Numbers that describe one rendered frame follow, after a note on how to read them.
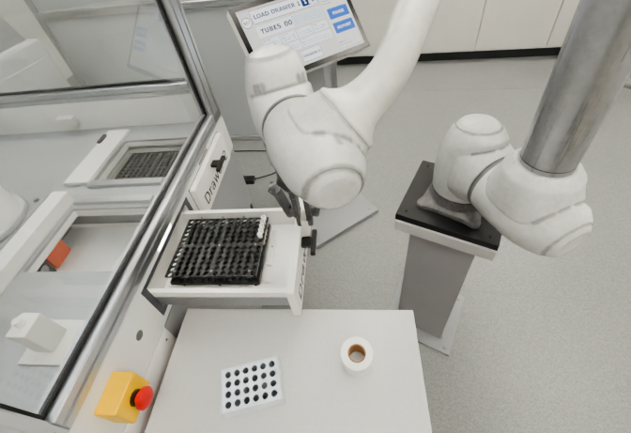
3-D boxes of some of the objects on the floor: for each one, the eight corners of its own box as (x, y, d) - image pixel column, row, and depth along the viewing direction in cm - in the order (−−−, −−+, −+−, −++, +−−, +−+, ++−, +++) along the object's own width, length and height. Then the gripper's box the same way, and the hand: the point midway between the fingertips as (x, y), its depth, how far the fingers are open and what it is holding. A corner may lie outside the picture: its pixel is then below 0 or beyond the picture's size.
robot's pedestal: (463, 298, 157) (515, 184, 103) (448, 356, 140) (500, 257, 86) (403, 274, 169) (420, 162, 115) (381, 325, 152) (391, 222, 98)
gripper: (325, 145, 65) (333, 220, 82) (262, 148, 67) (284, 222, 84) (324, 169, 60) (333, 244, 77) (255, 173, 62) (280, 245, 79)
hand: (305, 224), depth 78 cm, fingers closed
